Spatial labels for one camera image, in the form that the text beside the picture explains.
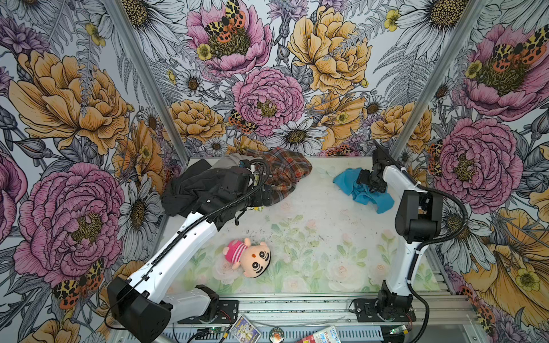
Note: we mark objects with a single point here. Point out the green yellow floral cloth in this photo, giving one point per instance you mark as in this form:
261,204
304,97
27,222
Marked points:
256,209

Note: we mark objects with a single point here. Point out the left aluminium frame post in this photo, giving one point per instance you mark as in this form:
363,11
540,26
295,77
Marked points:
132,46

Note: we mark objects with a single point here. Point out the red plaid cloth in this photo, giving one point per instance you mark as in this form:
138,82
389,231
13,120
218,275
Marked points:
287,168

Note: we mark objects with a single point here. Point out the dark grey black cloth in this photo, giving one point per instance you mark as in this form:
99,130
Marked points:
204,188

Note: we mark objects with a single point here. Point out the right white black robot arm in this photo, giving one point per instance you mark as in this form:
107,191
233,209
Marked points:
417,222

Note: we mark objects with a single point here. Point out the front aluminium rail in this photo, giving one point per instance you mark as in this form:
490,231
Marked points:
452,319

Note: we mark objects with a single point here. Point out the teal blue cloth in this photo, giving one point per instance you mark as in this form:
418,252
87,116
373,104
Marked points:
347,181

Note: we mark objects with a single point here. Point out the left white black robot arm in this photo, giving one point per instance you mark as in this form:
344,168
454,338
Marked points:
141,303

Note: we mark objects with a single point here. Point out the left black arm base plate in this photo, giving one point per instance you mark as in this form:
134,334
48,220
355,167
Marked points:
226,313

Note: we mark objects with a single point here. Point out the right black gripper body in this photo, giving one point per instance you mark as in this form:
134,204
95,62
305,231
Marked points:
374,181

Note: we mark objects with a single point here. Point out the colourful card pack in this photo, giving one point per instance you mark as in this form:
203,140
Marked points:
244,331

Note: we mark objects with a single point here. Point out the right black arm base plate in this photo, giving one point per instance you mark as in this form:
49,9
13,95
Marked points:
368,310

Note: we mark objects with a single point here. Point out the right aluminium frame post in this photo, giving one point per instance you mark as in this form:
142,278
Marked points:
465,26

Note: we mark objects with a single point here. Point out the plush doll pink shirt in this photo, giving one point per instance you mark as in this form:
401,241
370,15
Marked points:
253,259

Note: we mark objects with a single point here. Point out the light grey cloth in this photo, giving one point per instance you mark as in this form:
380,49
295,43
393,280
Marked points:
229,161

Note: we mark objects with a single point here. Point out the red white snack packet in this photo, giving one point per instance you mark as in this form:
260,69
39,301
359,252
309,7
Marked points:
326,335

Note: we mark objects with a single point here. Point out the small round badge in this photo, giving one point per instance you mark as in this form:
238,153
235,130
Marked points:
277,335

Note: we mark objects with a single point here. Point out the aluminium frame post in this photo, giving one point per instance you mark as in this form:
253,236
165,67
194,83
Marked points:
465,26
132,46

